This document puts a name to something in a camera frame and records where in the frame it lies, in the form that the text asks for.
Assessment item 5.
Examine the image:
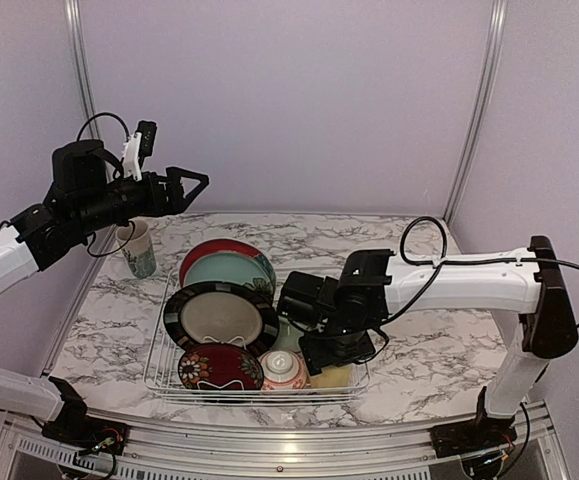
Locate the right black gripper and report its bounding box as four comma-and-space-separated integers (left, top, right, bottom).
299, 318, 375, 377

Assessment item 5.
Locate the yellow mug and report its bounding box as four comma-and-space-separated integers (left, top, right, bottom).
310, 365, 353, 389

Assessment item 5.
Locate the red plate with teal flower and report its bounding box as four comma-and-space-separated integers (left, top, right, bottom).
179, 238, 272, 286

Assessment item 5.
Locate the floral ceramic tumbler cup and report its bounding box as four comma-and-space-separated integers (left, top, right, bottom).
115, 219, 157, 279

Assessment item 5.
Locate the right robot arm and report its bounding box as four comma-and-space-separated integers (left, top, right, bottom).
277, 236, 579, 448

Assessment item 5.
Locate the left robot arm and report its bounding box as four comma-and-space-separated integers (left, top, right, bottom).
0, 140, 209, 445

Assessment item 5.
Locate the pale green ceramic bowl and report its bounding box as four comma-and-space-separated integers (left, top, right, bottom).
272, 317, 303, 354

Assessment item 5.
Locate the white and pink bowl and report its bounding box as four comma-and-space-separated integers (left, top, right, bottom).
259, 350, 308, 391

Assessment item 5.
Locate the light teal plate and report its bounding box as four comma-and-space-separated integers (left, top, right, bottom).
181, 252, 276, 301

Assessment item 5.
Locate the dark red floral plate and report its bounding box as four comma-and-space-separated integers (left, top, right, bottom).
177, 343, 264, 391

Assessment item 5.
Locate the black rimmed grey plate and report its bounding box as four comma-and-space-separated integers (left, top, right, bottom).
162, 281, 279, 357

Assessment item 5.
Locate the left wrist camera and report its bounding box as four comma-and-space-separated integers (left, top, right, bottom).
121, 120, 157, 181

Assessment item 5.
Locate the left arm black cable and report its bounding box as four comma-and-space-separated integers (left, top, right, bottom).
76, 112, 138, 259

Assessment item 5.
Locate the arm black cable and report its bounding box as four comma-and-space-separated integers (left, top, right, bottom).
368, 215, 579, 361
76, 112, 138, 259

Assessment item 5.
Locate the white wire dish rack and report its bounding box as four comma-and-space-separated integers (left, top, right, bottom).
143, 271, 370, 406

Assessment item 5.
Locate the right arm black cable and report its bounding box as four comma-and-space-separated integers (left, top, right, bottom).
368, 215, 579, 361

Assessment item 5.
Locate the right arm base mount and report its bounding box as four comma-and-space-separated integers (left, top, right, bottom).
430, 418, 517, 458

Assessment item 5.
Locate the left aluminium frame post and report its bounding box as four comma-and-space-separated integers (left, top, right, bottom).
64, 0, 96, 120

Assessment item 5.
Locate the aluminium frame post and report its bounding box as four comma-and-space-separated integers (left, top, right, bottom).
443, 0, 508, 225
64, 0, 96, 120

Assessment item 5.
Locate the aluminium front frame rail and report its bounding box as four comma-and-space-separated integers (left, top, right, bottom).
0, 404, 571, 479

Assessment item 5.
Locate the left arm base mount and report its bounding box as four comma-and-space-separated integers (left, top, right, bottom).
42, 416, 129, 455

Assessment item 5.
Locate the right aluminium frame post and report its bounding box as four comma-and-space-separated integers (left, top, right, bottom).
443, 0, 508, 225

